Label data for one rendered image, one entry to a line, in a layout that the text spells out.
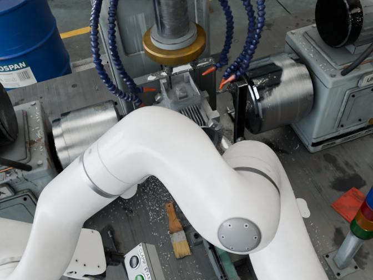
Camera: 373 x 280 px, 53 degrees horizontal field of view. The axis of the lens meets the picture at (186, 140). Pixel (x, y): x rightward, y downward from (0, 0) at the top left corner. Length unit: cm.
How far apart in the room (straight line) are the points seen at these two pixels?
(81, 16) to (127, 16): 271
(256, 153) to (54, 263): 37
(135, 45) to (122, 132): 80
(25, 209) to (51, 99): 75
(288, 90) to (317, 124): 21
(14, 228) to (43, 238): 11
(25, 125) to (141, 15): 49
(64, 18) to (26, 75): 142
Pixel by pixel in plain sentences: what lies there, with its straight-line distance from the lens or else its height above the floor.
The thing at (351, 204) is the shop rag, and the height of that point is 81.
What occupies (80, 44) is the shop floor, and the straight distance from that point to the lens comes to 357.
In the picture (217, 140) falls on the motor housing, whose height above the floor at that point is 100.
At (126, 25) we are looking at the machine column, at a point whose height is 128.
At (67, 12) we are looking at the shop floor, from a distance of 406.
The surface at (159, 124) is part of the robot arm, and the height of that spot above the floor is 158.
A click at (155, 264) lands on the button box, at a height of 106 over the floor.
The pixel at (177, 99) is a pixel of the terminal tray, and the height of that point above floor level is 112.
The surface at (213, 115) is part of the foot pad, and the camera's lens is 121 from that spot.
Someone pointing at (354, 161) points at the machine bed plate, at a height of 80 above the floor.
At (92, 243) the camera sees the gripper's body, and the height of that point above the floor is 120.
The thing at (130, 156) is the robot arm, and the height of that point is 155.
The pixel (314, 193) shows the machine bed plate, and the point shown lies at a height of 80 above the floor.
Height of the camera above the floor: 196
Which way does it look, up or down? 50 degrees down
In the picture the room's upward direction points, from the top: 6 degrees counter-clockwise
